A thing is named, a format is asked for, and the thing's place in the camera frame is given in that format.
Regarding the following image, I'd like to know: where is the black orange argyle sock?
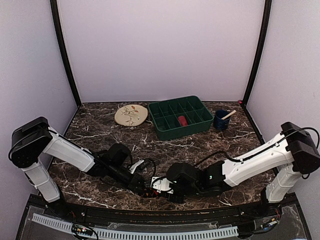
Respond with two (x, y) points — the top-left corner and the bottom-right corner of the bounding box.
(142, 185), (159, 198)

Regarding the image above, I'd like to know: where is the maroon purple striped sock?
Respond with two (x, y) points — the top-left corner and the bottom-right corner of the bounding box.
(177, 115), (188, 127)

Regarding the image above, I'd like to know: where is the green compartment tray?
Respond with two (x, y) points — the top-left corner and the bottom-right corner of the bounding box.
(148, 95), (214, 141)

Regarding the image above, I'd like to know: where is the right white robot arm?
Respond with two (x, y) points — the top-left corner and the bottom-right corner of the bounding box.
(165, 122), (320, 217)

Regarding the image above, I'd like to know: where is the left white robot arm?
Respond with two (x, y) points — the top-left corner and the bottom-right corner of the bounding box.
(8, 117), (148, 218)

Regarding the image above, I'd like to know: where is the beige floral plate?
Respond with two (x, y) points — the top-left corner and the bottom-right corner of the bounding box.
(114, 104), (149, 127)

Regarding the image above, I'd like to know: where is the dark blue mug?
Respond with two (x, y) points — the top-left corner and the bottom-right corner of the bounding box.
(213, 109), (231, 131)

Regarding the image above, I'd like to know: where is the small circuit board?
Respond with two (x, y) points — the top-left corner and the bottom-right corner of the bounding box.
(71, 224), (94, 237)

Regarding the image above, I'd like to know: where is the wooden stick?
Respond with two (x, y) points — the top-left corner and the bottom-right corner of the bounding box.
(221, 110), (237, 120)

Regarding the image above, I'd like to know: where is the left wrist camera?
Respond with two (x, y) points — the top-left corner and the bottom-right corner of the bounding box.
(128, 160), (145, 174)

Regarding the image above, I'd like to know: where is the white slotted cable duct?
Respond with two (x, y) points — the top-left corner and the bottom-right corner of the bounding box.
(31, 213), (239, 240)

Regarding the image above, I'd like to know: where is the black front rail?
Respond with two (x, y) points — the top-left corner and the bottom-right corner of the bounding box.
(28, 191), (300, 226)

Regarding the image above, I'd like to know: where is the left black frame post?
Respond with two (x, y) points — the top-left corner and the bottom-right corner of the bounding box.
(49, 0), (82, 108)

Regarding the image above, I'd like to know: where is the black frame post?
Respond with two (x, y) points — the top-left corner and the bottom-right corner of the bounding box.
(49, 0), (82, 108)
(242, 0), (272, 108)

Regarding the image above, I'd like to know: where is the right black frame post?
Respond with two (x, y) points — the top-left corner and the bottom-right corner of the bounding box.
(242, 0), (272, 108)

